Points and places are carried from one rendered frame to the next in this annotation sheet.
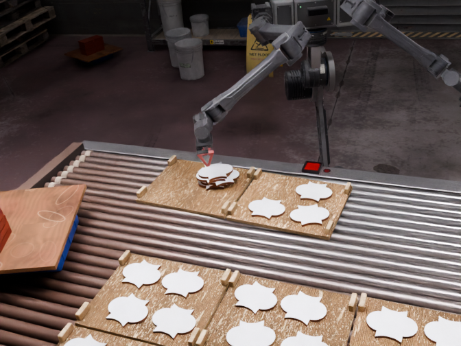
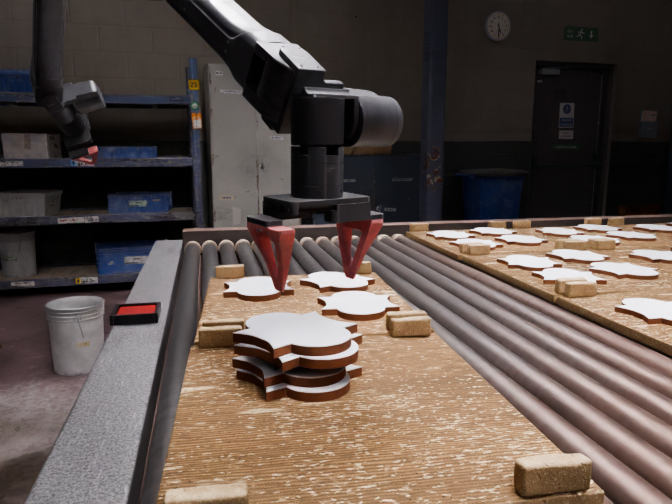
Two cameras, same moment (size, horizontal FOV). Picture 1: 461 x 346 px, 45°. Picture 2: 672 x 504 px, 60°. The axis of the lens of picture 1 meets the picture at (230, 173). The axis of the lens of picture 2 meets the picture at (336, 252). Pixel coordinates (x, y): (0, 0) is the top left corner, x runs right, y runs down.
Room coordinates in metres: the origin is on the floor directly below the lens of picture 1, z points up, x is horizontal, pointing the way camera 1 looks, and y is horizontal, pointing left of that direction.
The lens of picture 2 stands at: (2.36, 0.62, 1.21)
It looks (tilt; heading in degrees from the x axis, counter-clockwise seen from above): 10 degrees down; 234
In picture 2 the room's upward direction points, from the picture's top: straight up
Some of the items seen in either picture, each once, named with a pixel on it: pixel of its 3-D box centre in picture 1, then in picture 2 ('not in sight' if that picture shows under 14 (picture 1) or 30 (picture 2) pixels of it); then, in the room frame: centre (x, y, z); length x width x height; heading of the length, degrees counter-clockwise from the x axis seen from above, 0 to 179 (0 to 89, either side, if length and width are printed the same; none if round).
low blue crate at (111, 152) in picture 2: not in sight; (124, 153); (0.84, -4.49, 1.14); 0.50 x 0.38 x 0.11; 169
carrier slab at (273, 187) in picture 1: (291, 202); (304, 303); (1.81, -0.23, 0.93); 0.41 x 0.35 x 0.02; 63
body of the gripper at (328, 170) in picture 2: (203, 135); (317, 179); (2.00, 0.09, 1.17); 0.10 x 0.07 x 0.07; 1
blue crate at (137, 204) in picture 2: not in sight; (141, 202); (0.71, -4.51, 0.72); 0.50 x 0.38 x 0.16; 153
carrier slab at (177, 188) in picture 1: (197, 186); (342, 405); (2.00, 0.15, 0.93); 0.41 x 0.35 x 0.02; 63
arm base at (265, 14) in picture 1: (263, 22); not in sight; (2.51, -0.22, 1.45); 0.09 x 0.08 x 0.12; 90
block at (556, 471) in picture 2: (141, 191); (552, 474); (1.97, 0.38, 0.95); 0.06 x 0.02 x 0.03; 153
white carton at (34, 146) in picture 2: not in sight; (32, 146); (1.49, -4.79, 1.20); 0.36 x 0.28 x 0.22; 148
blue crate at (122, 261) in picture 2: not in sight; (133, 255); (0.80, -4.53, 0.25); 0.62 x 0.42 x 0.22; 168
